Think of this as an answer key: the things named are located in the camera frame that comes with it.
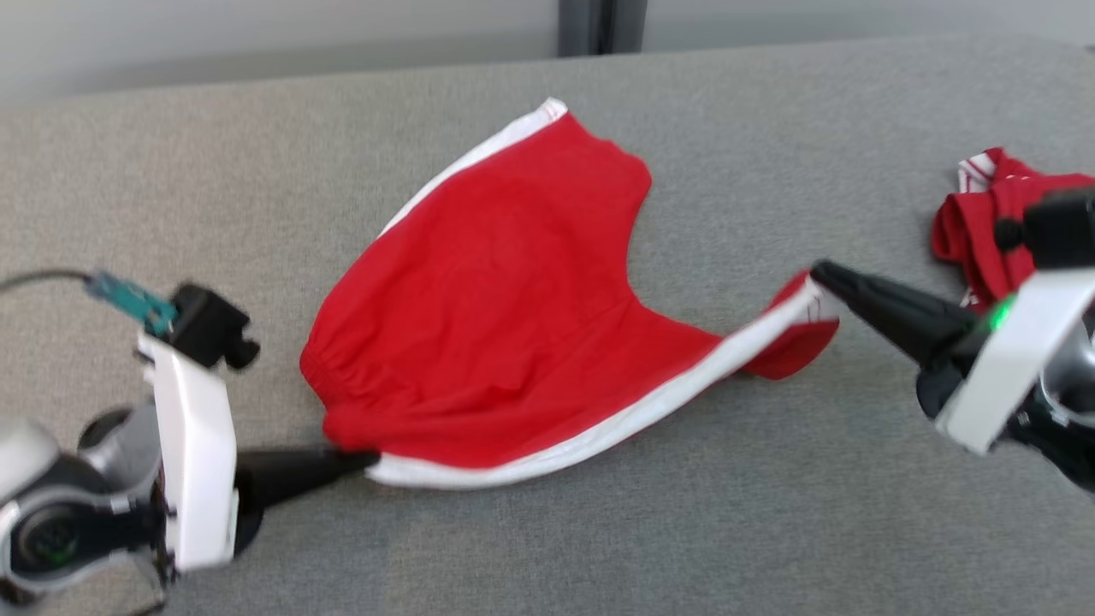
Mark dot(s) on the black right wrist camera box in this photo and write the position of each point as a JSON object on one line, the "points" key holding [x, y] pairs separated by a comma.
{"points": [[1061, 231]]}

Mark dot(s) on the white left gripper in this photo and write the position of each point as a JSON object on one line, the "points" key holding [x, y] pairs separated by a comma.
{"points": [[201, 462]]}

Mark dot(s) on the red shorts with white stripe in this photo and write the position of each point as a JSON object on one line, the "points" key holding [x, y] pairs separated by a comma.
{"points": [[496, 299]]}

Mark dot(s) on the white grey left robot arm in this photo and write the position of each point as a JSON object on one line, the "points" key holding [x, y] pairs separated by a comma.
{"points": [[51, 513]]}

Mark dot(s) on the teal left camera connector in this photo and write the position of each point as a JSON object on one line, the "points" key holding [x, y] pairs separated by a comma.
{"points": [[133, 301]]}

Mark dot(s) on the grey metal partition post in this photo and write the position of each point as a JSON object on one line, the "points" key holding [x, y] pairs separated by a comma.
{"points": [[599, 26]]}

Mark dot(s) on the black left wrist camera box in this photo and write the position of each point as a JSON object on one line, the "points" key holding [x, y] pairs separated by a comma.
{"points": [[210, 325]]}

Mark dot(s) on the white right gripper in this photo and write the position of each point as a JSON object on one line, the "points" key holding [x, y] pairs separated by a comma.
{"points": [[1014, 368]]}

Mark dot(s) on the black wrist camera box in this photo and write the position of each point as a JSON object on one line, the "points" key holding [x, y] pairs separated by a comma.
{"points": [[210, 325], [1061, 231]]}

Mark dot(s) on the red basketball jersey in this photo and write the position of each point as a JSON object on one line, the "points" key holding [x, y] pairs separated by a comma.
{"points": [[971, 231]]}

